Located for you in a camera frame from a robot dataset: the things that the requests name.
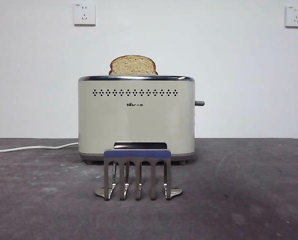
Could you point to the white wall socket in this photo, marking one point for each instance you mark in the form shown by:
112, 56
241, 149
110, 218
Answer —
294, 16
84, 14

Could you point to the grey toaster lever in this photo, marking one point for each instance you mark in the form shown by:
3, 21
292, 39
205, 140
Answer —
200, 103

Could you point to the brown wholegrain bread slice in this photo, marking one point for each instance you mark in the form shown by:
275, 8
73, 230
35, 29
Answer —
133, 65

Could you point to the cream toaster with chrome top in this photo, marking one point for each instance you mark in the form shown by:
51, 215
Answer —
138, 120

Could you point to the shiny metal toast rack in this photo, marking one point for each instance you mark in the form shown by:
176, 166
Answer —
138, 155

